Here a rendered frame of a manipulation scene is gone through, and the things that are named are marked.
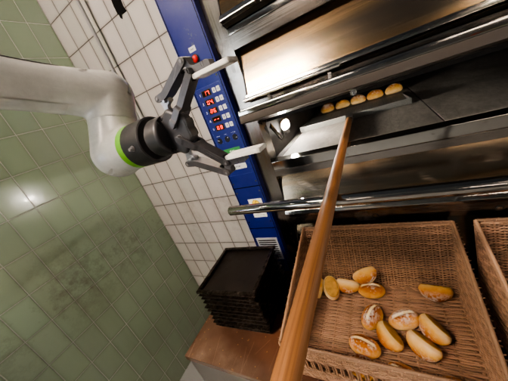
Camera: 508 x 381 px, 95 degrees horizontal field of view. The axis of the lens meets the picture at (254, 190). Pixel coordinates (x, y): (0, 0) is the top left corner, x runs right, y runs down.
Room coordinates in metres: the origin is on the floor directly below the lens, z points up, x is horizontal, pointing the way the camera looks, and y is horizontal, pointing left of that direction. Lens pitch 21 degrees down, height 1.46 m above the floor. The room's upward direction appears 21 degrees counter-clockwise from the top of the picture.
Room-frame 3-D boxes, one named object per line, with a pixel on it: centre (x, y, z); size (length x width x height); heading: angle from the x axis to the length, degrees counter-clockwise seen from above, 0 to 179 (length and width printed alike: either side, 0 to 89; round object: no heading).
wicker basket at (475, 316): (0.59, -0.25, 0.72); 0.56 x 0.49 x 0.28; 57
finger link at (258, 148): (0.40, -0.01, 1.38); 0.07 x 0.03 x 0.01; 58
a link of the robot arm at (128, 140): (0.51, 0.16, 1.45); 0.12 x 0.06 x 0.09; 148
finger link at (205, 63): (0.41, 0.01, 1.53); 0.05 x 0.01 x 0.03; 58
